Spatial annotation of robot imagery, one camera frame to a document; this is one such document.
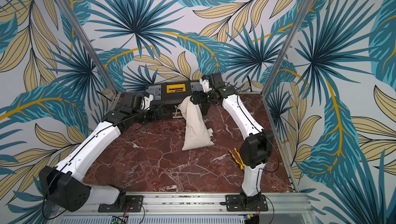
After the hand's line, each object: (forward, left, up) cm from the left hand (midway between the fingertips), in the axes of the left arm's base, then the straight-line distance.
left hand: (162, 116), depth 77 cm
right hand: (+8, -11, 0) cm, 14 cm away
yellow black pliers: (-14, -42, -23) cm, 50 cm away
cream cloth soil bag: (-3, -17, -14) cm, 23 cm away
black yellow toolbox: (+20, 0, -6) cm, 21 cm away
